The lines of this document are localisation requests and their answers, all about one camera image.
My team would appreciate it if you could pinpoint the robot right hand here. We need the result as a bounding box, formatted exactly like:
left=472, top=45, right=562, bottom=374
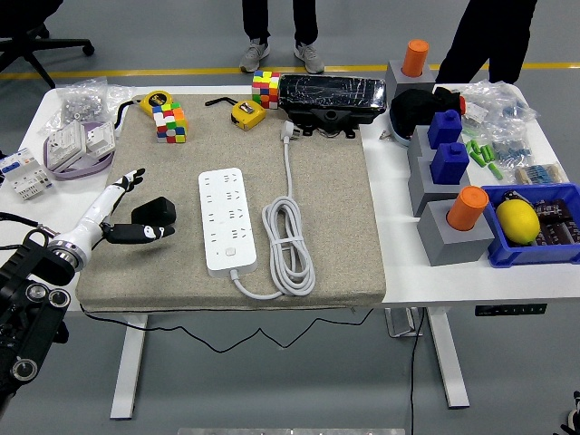
left=559, top=390, right=580, bottom=435

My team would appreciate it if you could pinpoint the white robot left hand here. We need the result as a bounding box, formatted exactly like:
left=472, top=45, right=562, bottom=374
left=63, top=168, right=177, bottom=268

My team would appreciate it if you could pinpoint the black plug adapter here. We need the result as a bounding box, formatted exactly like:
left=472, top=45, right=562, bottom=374
left=130, top=196, right=177, bottom=227

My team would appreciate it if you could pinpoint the white power strip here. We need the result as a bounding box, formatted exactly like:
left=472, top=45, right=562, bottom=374
left=198, top=167, right=258, bottom=276

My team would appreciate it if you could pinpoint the white circuit breaker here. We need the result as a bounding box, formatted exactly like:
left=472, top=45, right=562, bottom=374
left=0, top=148, right=54, bottom=201

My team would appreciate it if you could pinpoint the clear bag of screws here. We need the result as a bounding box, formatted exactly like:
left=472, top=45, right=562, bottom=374
left=38, top=76, right=137, bottom=137

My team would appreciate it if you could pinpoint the colourful puzzle cube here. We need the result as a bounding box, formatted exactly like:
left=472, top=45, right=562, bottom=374
left=151, top=101, right=189, bottom=144
left=251, top=70, right=282, bottom=111

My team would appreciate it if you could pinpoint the round yellow tape measure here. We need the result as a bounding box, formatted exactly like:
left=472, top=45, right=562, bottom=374
left=112, top=90, right=176, bottom=137

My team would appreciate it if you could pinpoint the black table control panel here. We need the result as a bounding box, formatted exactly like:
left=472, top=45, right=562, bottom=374
left=474, top=303, right=548, bottom=317

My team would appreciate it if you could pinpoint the white table leg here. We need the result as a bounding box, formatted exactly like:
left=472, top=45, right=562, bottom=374
left=110, top=312, right=150, bottom=421
left=425, top=306, right=471, bottom=410

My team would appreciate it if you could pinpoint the blue plastic bin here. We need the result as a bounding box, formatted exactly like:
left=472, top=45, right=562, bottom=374
left=480, top=182, right=580, bottom=269

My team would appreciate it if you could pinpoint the square yellow tape measure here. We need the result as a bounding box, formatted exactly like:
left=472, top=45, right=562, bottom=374
left=230, top=99, right=267, bottom=132

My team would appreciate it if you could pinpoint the yellow lemon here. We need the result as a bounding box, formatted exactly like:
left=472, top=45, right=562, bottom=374
left=495, top=199, right=542, bottom=247

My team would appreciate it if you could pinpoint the black office chair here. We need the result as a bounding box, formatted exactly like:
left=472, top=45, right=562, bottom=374
left=0, top=0, right=95, bottom=90

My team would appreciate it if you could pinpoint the grey socket block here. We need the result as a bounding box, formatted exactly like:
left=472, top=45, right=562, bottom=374
left=385, top=59, right=436, bottom=99
left=416, top=198, right=496, bottom=267
left=407, top=156, right=472, bottom=218
left=406, top=125, right=466, bottom=171

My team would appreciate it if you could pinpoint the beige fabric mat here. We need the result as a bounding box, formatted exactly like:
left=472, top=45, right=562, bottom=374
left=75, top=92, right=388, bottom=314

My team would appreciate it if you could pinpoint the small black tool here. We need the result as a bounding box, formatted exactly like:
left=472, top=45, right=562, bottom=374
left=501, top=189, right=529, bottom=210

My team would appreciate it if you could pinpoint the orange cylinder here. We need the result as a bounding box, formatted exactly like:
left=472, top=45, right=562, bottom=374
left=401, top=39, right=430, bottom=78
left=446, top=185, right=489, bottom=232

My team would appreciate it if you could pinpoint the person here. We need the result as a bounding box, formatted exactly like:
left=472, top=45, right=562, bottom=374
left=435, top=0, right=539, bottom=85
left=238, top=0, right=326, bottom=75

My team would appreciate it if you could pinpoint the clear bag of resistors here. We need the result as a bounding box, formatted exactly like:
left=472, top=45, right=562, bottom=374
left=514, top=161, right=570, bottom=186

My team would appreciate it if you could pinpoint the black wrapped box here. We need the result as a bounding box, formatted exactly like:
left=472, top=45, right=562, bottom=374
left=276, top=73, right=388, bottom=114

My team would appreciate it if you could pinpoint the clear bag of blue parts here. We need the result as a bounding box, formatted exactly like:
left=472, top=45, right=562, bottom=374
left=456, top=79, right=541, bottom=133
left=470, top=121, right=535, bottom=172

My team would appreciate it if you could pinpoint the blue peg block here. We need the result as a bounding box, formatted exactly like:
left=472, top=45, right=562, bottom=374
left=427, top=109, right=463, bottom=150
left=430, top=141, right=470, bottom=186

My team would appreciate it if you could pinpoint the blue white rounded object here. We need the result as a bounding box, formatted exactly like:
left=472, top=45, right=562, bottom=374
left=390, top=116, right=414, bottom=149

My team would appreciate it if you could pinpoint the black cloth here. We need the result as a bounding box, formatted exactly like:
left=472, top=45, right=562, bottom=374
left=390, top=86, right=464, bottom=140

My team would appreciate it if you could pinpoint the purple ring tray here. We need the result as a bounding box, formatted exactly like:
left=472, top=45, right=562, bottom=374
left=43, top=121, right=117, bottom=181

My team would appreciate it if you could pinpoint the white wall switch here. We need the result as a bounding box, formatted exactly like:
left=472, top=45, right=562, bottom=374
left=84, top=121, right=115, bottom=160

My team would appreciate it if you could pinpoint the white wall socket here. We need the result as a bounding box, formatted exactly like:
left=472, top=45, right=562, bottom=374
left=46, top=120, right=88, bottom=173

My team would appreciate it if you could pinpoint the black hanging cable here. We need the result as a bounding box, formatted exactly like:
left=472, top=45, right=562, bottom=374
left=410, top=307, right=427, bottom=435

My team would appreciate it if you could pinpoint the thin black plug cord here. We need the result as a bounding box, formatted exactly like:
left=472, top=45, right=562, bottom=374
left=79, top=302, right=375, bottom=354

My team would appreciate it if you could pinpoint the white power strip cord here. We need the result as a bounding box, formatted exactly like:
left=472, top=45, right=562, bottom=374
left=229, top=120, right=317, bottom=300

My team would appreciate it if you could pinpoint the grey metal bracket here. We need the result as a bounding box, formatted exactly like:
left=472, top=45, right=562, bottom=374
left=384, top=307, right=425, bottom=339

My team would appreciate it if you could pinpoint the black mounting bracket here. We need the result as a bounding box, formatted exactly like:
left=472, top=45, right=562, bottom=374
left=285, top=106, right=384, bottom=140

